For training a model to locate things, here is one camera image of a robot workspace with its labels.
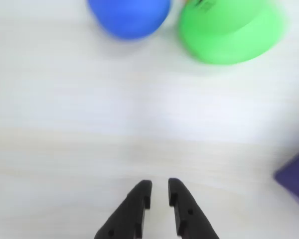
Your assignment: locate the blue rectangular open box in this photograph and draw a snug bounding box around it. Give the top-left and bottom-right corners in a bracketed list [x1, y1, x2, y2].
[273, 145, 299, 217]

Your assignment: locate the green rubber duck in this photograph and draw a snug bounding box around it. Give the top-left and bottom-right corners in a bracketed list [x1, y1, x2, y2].
[177, 0, 287, 66]

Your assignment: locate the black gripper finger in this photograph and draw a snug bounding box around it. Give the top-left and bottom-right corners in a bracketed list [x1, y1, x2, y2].
[167, 177, 220, 239]
[93, 179, 153, 239]

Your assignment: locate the blue rubber duck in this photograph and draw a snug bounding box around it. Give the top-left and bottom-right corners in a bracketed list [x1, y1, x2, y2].
[86, 0, 170, 40]

